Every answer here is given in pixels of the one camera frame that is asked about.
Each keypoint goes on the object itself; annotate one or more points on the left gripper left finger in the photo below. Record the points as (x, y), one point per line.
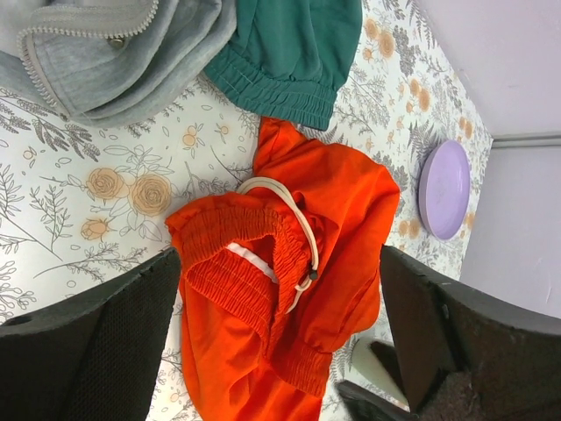
(92, 356)

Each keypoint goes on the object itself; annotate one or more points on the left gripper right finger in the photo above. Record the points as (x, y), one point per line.
(464, 354)

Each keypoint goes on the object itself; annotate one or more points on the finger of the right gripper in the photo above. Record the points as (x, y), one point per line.
(363, 404)

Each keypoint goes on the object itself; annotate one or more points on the orange shorts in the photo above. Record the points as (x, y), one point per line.
(277, 275)

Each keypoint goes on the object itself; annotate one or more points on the dark teal cloth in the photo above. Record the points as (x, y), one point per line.
(287, 59)

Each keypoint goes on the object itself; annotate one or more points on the green cup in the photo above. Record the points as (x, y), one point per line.
(367, 364)

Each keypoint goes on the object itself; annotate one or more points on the floral table mat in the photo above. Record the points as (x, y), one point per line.
(81, 205)

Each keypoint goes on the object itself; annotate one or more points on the purple plate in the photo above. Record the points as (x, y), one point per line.
(444, 190)

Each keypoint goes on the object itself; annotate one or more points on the grey zip hoodie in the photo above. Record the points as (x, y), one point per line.
(109, 63)

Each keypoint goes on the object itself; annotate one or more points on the aluminium frame rail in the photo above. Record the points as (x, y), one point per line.
(544, 141)

